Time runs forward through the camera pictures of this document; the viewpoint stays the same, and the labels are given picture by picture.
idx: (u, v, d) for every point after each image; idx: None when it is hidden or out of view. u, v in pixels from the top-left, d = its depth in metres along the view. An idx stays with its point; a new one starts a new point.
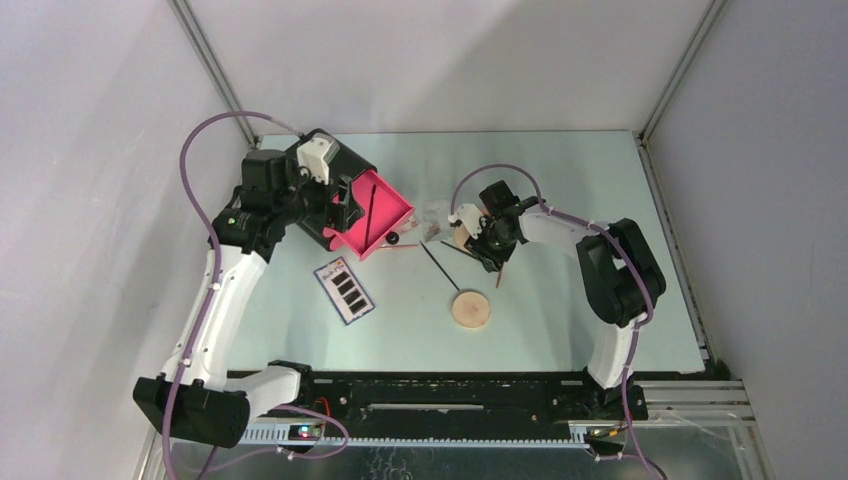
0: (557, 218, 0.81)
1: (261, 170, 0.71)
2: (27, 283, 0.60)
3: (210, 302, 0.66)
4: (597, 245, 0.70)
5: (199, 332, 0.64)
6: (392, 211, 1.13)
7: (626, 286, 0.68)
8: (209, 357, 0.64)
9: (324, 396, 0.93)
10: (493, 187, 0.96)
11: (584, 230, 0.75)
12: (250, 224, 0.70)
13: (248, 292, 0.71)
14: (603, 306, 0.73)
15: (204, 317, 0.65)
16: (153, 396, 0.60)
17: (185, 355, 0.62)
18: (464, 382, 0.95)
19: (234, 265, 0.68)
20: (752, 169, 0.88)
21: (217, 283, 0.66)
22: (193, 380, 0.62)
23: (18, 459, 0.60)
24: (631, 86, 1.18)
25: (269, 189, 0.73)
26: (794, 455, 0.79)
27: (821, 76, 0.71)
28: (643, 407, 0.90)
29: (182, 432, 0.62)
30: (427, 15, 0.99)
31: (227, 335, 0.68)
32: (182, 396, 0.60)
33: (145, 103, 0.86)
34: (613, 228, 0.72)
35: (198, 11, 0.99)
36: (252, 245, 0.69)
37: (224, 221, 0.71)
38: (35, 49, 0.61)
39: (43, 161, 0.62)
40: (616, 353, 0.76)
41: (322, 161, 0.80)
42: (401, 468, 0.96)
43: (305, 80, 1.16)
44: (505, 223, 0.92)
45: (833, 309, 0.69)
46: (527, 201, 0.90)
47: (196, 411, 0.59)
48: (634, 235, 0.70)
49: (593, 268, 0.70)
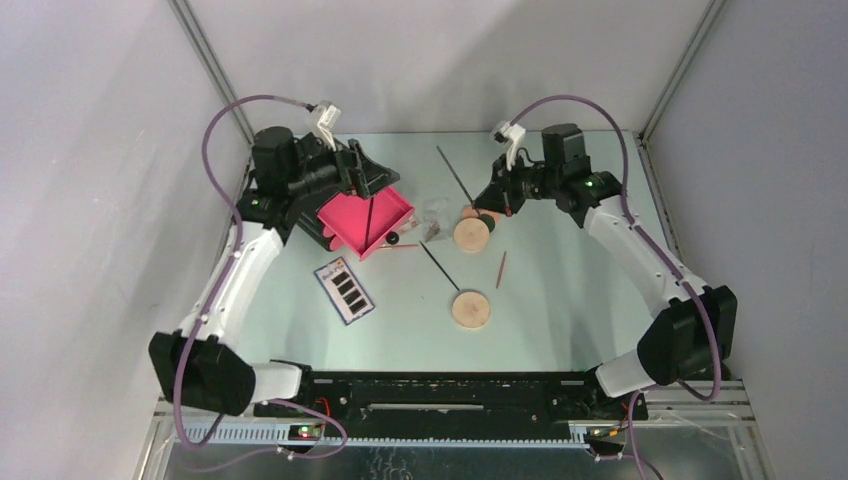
0: (638, 237, 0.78)
1: (271, 154, 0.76)
2: (27, 283, 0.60)
3: (231, 268, 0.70)
4: (686, 316, 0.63)
5: (218, 293, 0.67)
6: (392, 211, 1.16)
7: (694, 353, 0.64)
8: (225, 317, 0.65)
9: (324, 396, 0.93)
10: (570, 134, 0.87)
11: (674, 282, 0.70)
12: (272, 208, 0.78)
13: (263, 268, 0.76)
14: (654, 365, 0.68)
15: (225, 279, 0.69)
16: (170, 346, 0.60)
17: (203, 311, 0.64)
18: (464, 382, 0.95)
19: (255, 238, 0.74)
20: (752, 169, 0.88)
21: (239, 251, 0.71)
22: (208, 335, 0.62)
23: (17, 458, 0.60)
24: (631, 86, 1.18)
25: (283, 172, 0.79)
26: (795, 455, 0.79)
27: (821, 75, 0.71)
28: (643, 406, 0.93)
29: (190, 392, 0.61)
30: (427, 15, 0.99)
31: (244, 303, 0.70)
32: (198, 348, 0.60)
33: (145, 103, 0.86)
34: (706, 295, 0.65)
35: (198, 12, 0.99)
36: (273, 224, 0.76)
37: (246, 203, 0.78)
38: (36, 51, 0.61)
39: (43, 162, 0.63)
40: (638, 382, 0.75)
41: (322, 128, 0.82)
42: (401, 468, 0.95)
43: (305, 81, 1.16)
44: (569, 196, 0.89)
45: (834, 309, 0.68)
46: (603, 185, 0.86)
47: (210, 366, 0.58)
48: (729, 310, 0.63)
49: (668, 338, 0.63)
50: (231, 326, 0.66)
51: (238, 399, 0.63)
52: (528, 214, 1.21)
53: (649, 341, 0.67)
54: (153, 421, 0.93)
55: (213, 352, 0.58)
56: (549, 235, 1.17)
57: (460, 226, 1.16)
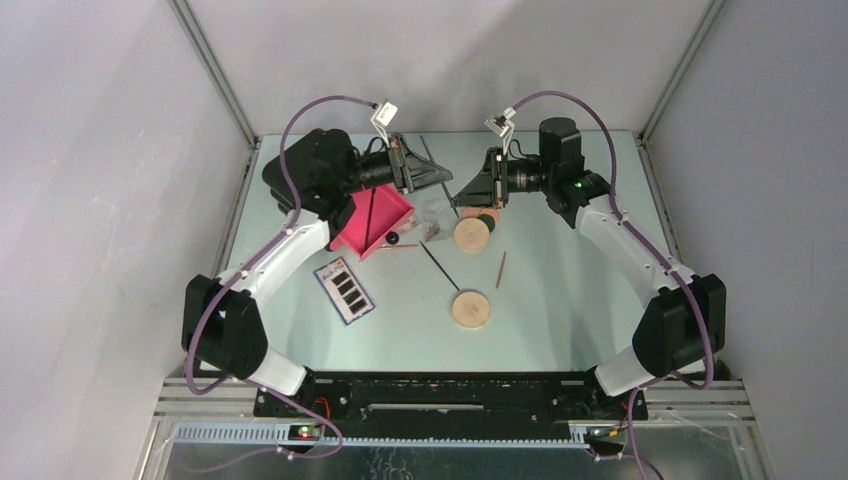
0: (627, 232, 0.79)
1: (326, 164, 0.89)
2: (27, 283, 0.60)
3: (280, 240, 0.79)
4: (675, 304, 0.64)
5: (262, 257, 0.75)
6: (394, 211, 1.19)
7: (687, 344, 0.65)
8: (262, 279, 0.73)
9: (324, 396, 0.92)
10: (569, 137, 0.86)
11: (662, 272, 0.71)
12: (331, 203, 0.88)
13: (304, 251, 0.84)
14: (650, 357, 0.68)
15: (272, 246, 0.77)
16: (206, 287, 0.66)
17: (246, 267, 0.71)
18: (464, 382, 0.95)
19: (309, 224, 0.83)
20: (752, 170, 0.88)
21: (291, 230, 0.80)
22: (242, 289, 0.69)
23: (18, 457, 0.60)
24: (632, 87, 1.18)
25: (338, 175, 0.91)
26: (795, 455, 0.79)
27: (820, 76, 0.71)
28: (643, 406, 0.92)
29: (203, 339, 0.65)
30: (427, 15, 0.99)
31: (276, 277, 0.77)
32: (230, 296, 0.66)
33: (146, 103, 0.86)
34: (696, 284, 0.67)
35: (198, 12, 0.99)
36: (331, 216, 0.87)
37: (308, 197, 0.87)
38: (34, 50, 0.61)
39: (43, 163, 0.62)
40: (637, 379, 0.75)
41: (378, 126, 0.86)
42: (401, 468, 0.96)
43: (305, 81, 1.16)
44: (560, 198, 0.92)
45: (834, 308, 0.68)
46: (593, 187, 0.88)
47: (234, 317, 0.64)
48: (718, 298, 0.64)
49: (657, 325, 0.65)
50: (260, 291, 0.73)
51: (244, 362, 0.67)
52: (528, 214, 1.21)
53: (643, 331, 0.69)
54: (153, 421, 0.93)
55: (240, 304, 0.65)
56: (549, 235, 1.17)
57: (460, 226, 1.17)
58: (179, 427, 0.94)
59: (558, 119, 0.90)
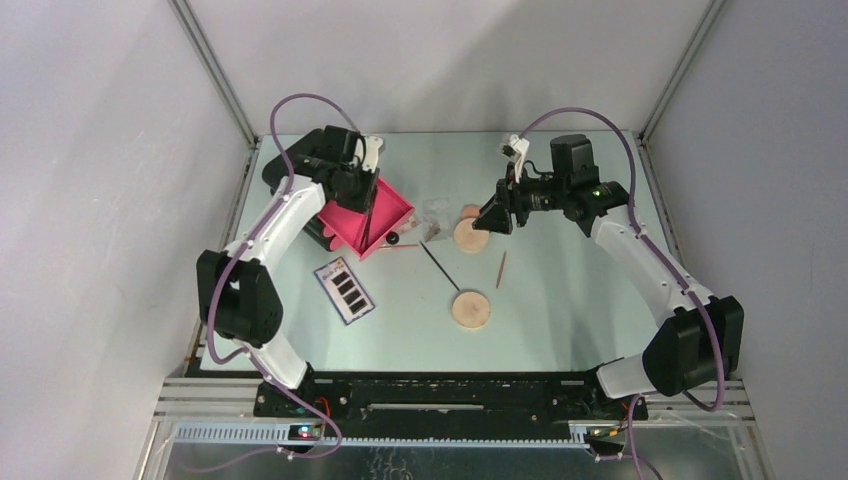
0: (649, 252, 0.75)
1: (339, 131, 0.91)
2: (26, 283, 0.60)
3: (279, 209, 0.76)
4: (691, 324, 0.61)
5: (264, 226, 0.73)
6: (393, 211, 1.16)
7: (699, 365, 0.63)
8: (267, 247, 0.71)
9: (324, 396, 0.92)
10: (580, 147, 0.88)
11: (679, 291, 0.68)
12: (322, 166, 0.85)
13: (303, 218, 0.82)
14: (662, 375, 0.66)
15: (273, 215, 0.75)
16: (217, 261, 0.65)
17: (250, 237, 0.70)
18: (464, 382, 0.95)
19: (304, 188, 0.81)
20: (752, 170, 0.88)
21: (288, 196, 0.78)
22: (251, 258, 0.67)
23: (18, 456, 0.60)
24: (632, 87, 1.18)
25: (341, 150, 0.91)
26: (795, 455, 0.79)
27: (820, 76, 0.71)
28: (642, 406, 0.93)
29: (221, 312, 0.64)
30: (427, 15, 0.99)
31: (281, 243, 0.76)
32: (242, 267, 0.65)
33: (146, 104, 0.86)
34: (714, 303, 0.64)
35: (199, 12, 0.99)
36: (321, 180, 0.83)
37: (301, 163, 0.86)
38: (35, 49, 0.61)
39: (42, 161, 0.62)
40: (638, 387, 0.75)
41: (377, 151, 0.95)
42: (401, 468, 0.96)
43: (305, 81, 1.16)
44: (575, 207, 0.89)
45: (835, 308, 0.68)
46: (611, 195, 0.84)
47: (248, 283, 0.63)
48: (736, 320, 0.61)
49: (670, 345, 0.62)
50: (270, 260, 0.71)
51: (265, 330, 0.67)
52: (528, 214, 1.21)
53: (656, 350, 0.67)
54: (153, 421, 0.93)
55: (252, 271, 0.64)
56: (549, 235, 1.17)
57: (460, 226, 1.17)
58: (179, 427, 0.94)
59: (568, 135, 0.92)
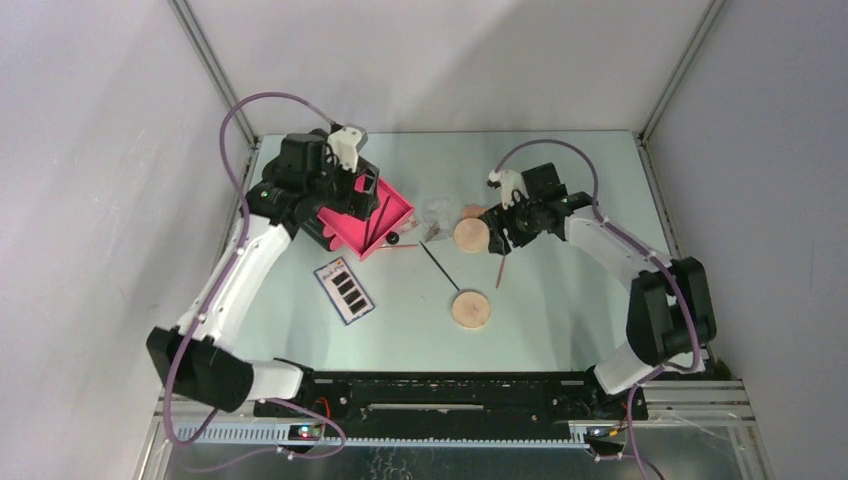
0: (612, 234, 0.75)
1: (301, 148, 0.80)
2: (26, 282, 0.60)
3: (233, 266, 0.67)
4: (656, 285, 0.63)
5: (217, 292, 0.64)
6: (393, 213, 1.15)
7: (675, 332, 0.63)
8: (222, 318, 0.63)
9: (324, 396, 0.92)
10: (538, 169, 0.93)
11: (642, 258, 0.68)
12: (282, 199, 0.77)
13: (266, 264, 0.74)
14: (641, 343, 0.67)
15: (226, 274, 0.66)
16: (168, 339, 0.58)
17: (201, 310, 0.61)
18: (464, 382, 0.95)
19: (261, 235, 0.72)
20: (752, 169, 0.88)
21: (242, 248, 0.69)
22: (205, 337, 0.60)
23: (17, 457, 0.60)
24: (632, 87, 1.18)
25: (305, 169, 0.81)
26: (795, 455, 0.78)
27: (821, 75, 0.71)
28: (643, 406, 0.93)
29: (183, 384, 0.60)
30: (428, 14, 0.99)
31: (242, 303, 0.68)
32: (193, 351, 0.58)
33: (146, 103, 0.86)
34: (676, 266, 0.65)
35: (198, 11, 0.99)
36: (282, 217, 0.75)
37: (257, 195, 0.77)
38: (35, 49, 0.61)
39: (42, 162, 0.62)
40: (632, 373, 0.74)
41: (355, 150, 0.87)
42: (401, 468, 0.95)
43: (305, 81, 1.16)
44: (547, 217, 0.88)
45: (835, 308, 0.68)
46: (575, 196, 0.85)
47: (204, 366, 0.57)
48: (699, 279, 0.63)
49: (641, 308, 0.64)
50: (228, 325, 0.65)
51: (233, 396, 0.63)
52: None
53: (632, 318, 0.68)
54: (153, 421, 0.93)
55: (207, 353, 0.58)
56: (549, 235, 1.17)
57: (460, 226, 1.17)
58: (179, 427, 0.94)
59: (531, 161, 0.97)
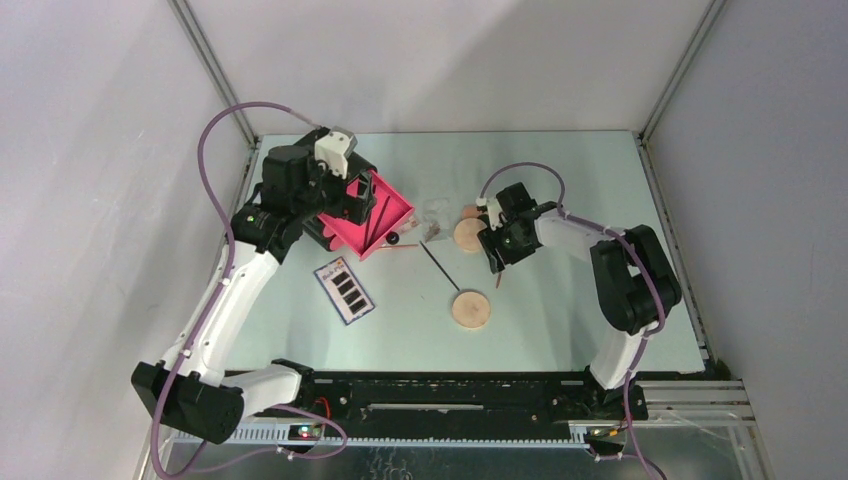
0: (573, 224, 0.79)
1: (281, 170, 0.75)
2: (27, 282, 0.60)
3: (217, 298, 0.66)
4: (613, 250, 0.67)
5: (202, 326, 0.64)
6: (393, 214, 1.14)
7: (642, 297, 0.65)
8: (209, 351, 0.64)
9: (324, 396, 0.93)
10: (510, 189, 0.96)
11: (599, 233, 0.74)
12: (268, 223, 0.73)
13: (257, 289, 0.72)
14: (614, 313, 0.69)
15: (210, 307, 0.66)
16: (154, 373, 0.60)
17: (187, 345, 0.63)
18: (464, 382, 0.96)
19: (247, 263, 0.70)
20: (752, 169, 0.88)
21: (227, 278, 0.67)
22: (190, 373, 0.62)
23: (18, 457, 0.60)
24: (632, 86, 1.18)
25: (288, 189, 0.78)
26: (795, 455, 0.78)
27: (821, 75, 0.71)
28: (643, 407, 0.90)
29: (171, 417, 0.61)
30: (427, 14, 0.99)
31: (230, 333, 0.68)
32: (178, 386, 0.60)
33: (145, 103, 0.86)
34: (628, 234, 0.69)
35: (198, 10, 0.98)
36: (267, 244, 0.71)
37: (243, 219, 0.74)
38: (35, 50, 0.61)
39: (42, 162, 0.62)
40: (620, 360, 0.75)
41: (343, 158, 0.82)
42: (401, 468, 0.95)
43: (305, 81, 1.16)
44: (520, 227, 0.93)
45: (834, 309, 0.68)
46: (543, 205, 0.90)
47: (188, 402, 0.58)
48: (652, 244, 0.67)
49: (605, 274, 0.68)
50: (216, 358, 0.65)
51: (223, 428, 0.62)
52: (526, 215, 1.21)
53: (601, 288, 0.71)
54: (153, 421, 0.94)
55: (193, 389, 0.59)
56: None
57: (460, 226, 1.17)
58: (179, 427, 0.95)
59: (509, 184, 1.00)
